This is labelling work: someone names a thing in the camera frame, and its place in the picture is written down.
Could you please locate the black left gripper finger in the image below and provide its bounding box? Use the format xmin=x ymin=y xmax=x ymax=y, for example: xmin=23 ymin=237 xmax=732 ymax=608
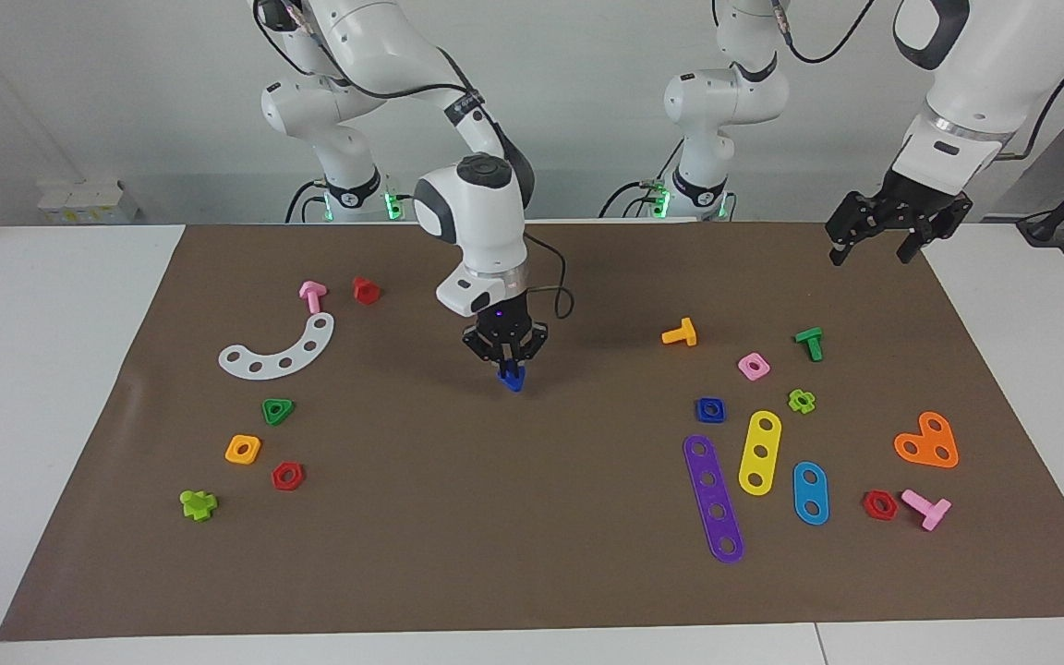
xmin=825 ymin=192 xmax=884 ymax=267
xmin=897 ymin=214 xmax=953 ymax=266

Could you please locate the blue two-hole strip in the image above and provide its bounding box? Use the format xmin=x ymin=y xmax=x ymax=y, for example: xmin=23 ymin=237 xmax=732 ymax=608
xmin=792 ymin=461 xmax=830 ymax=526

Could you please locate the white curved perforated plate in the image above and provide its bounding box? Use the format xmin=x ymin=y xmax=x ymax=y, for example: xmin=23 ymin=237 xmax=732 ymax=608
xmin=218 ymin=312 xmax=336 ymax=381

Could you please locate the yellow three-hole strip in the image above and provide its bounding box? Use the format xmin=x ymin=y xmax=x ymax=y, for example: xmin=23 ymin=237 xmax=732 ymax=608
xmin=738 ymin=410 xmax=783 ymax=497

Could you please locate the brown table mat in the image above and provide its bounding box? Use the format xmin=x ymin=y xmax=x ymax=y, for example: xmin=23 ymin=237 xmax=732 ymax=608
xmin=0 ymin=220 xmax=1064 ymax=642

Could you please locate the black base cable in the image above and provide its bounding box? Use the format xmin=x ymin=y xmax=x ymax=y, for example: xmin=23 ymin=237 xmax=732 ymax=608
xmin=598 ymin=178 xmax=673 ymax=220
xmin=284 ymin=177 xmax=332 ymax=224

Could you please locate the purple four-hole strip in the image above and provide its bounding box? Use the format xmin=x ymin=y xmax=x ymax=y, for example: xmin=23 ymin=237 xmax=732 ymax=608
xmin=683 ymin=434 xmax=745 ymax=564

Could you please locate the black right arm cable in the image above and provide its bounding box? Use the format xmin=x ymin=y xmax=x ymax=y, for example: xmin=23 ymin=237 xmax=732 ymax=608
xmin=250 ymin=0 xmax=576 ymax=320

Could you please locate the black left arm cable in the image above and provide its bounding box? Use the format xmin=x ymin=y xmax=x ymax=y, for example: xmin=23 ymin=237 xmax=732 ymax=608
xmin=770 ymin=0 xmax=877 ymax=66

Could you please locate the orange heart plate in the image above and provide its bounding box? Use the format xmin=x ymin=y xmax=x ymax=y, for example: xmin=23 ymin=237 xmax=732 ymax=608
xmin=893 ymin=411 xmax=960 ymax=469

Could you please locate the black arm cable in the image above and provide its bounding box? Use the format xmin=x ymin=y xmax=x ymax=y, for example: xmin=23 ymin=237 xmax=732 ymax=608
xmin=770 ymin=0 xmax=877 ymax=66
xmin=250 ymin=0 xmax=576 ymax=320

